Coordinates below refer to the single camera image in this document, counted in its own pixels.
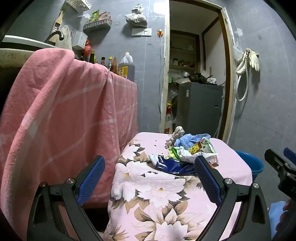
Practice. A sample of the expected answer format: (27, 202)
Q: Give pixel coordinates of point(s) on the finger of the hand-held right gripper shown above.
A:
(275, 160)
(290, 154)

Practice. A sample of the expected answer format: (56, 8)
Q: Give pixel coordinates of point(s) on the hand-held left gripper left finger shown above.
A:
(92, 178)

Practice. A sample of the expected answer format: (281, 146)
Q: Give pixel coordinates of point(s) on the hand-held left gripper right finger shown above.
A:
(208, 180)

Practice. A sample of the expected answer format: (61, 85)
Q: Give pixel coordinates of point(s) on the blue plastic bucket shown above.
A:
(254, 165)

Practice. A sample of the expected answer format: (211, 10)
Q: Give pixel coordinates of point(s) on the white green snack wrapper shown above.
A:
(208, 147)

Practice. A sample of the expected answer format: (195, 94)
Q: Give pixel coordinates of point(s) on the yellow red packet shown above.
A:
(195, 148)

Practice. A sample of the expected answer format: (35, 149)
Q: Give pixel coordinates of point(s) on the dark blue snack bag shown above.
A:
(171, 165)

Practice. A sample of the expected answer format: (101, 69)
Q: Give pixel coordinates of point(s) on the blue towel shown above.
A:
(185, 140)

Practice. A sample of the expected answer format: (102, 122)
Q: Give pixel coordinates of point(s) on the striped wrapper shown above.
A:
(178, 132)

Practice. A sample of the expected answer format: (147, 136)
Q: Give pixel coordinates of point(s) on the person's right hand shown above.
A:
(288, 210)

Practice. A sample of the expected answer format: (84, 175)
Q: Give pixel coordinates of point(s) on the person's blue trouser leg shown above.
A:
(276, 215)

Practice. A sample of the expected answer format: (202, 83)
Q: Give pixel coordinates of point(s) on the pink floral table cloth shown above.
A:
(150, 185)

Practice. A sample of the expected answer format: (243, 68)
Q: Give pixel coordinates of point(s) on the white red sack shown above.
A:
(170, 120)

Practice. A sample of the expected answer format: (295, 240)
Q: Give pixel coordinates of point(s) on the pink checked cloth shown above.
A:
(57, 115)

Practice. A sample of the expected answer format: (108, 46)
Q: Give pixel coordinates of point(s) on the grey cabinet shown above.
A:
(198, 109)

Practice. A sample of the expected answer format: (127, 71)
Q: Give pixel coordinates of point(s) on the cream rubber glove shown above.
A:
(254, 59)
(241, 66)

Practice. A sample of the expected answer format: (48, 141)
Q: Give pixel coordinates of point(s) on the black wok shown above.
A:
(196, 77)

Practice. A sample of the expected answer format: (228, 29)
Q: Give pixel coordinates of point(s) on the orange brown pouch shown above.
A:
(115, 66)

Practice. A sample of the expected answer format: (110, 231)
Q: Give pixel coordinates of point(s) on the clear plastic bag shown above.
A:
(237, 51)

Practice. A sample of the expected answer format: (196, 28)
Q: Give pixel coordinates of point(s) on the dark sauce bottle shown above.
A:
(103, 61)
(110, 63)
(92, 56)
(82, 57)

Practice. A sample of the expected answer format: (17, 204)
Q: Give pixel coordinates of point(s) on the large cooking oil jug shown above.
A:
(126, 67)

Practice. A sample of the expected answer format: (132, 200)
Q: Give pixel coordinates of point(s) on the red plastic bag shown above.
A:
(87, 48)

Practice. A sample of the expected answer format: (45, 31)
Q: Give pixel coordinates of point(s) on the wooden storage shelf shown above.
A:
(182, 51)

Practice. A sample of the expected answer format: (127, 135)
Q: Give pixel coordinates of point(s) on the white box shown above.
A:
(79, 39)

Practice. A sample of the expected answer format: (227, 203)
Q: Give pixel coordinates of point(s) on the dark faucet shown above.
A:
(54, 34)

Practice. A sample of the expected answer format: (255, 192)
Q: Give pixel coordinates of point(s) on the white sink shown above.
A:
(20, 41)

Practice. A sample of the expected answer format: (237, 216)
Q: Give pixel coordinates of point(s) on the wooden grater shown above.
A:
(59, 22)

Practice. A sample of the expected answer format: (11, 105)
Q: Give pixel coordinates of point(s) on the seasoning packets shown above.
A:
(100, 16)

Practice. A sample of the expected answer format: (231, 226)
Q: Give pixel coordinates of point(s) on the hanging filled plastic bag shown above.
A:
(136, 16)

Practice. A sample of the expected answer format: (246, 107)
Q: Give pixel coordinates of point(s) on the white plastic basket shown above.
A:
(77, 5)

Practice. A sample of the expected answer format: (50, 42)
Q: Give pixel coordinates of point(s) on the wooden door frame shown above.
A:
(229, 81)

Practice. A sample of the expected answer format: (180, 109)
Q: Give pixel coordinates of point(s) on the wall socket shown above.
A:
(141, 32)

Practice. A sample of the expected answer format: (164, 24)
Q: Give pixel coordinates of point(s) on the orange wall hook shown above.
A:
(160, 33)

